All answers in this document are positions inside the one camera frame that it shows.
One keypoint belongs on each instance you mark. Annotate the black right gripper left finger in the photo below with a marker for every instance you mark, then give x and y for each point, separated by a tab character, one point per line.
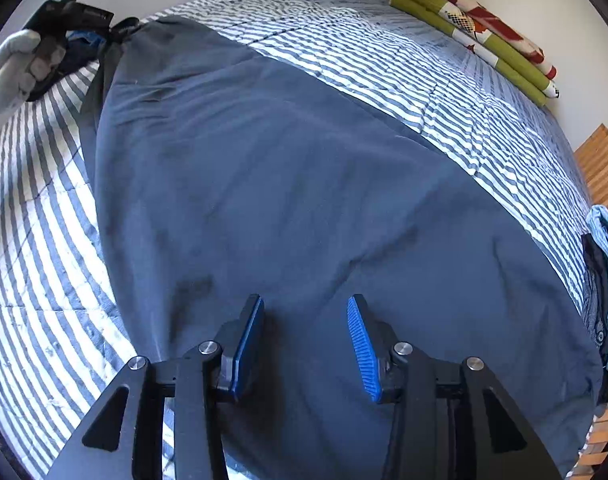
121	435

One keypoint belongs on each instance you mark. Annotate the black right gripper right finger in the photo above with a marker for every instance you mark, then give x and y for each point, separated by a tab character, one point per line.
450	420

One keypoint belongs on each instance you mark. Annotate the dark navy blue pants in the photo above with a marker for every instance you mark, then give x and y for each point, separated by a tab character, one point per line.
219	173

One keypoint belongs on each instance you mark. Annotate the white gloved hand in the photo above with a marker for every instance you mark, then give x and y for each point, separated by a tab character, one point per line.
16	83

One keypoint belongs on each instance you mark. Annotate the blue white striped bedspread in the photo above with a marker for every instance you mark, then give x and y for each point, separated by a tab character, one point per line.
61	337

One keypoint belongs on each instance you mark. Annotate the black folded garment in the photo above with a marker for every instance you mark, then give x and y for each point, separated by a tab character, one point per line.
595	304

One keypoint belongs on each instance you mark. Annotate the green red floral folded blanket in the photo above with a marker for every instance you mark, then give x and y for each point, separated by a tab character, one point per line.
502	47

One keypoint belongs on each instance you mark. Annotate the wooden slatted bed frame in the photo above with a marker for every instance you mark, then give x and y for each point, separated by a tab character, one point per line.
592	158

